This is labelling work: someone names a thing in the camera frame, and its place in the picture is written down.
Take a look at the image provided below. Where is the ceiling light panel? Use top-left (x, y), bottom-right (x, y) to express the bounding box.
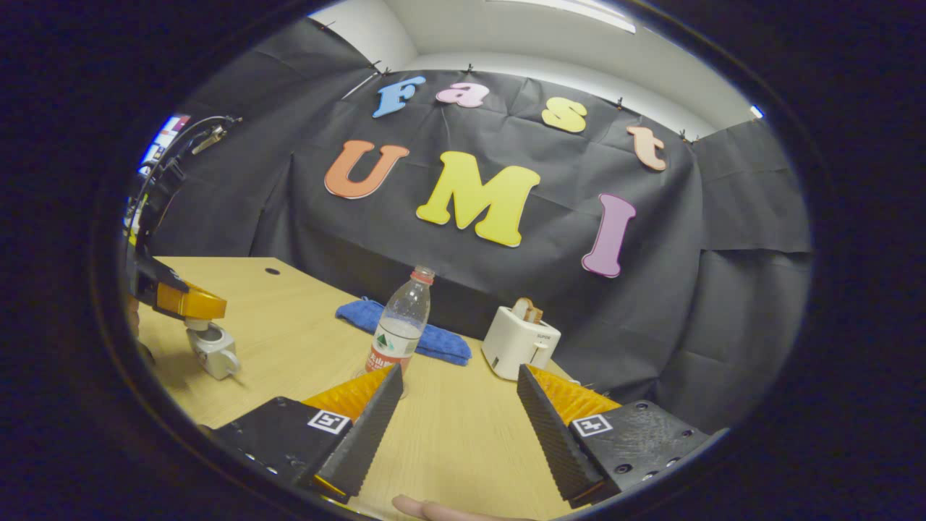
top-left (488, 0), bottom-right (639, 34)

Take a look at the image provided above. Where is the clear plastic water bottle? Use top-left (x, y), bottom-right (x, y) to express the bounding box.
top-left (364, 266), bottom-right (436, 377)

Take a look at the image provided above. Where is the black backdrop cloth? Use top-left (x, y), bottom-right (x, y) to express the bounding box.
top-left (148, 18), bottom-right (815, 435)

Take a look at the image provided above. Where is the blue towel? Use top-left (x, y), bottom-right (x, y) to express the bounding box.
top-left (335, 298), bottom-right (472, 366)

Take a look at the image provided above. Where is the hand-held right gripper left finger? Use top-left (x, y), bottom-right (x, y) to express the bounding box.
top-left (210, 364), bottom-right (404, 505)

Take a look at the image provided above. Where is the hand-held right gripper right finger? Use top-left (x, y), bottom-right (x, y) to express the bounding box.
top-left (517, 364), bottom-right (713, 509)

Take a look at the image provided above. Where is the white floral teacup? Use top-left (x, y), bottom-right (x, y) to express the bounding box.
top-left (188, 324), bottom-right (241, 381)

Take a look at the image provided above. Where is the white toaster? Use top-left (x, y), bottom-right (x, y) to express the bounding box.
top-left (481, 305), bottom-right (562, 382)

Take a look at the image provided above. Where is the computer monitor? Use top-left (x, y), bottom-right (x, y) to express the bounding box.
top-left (140, 114), bottom-right (191, 176)

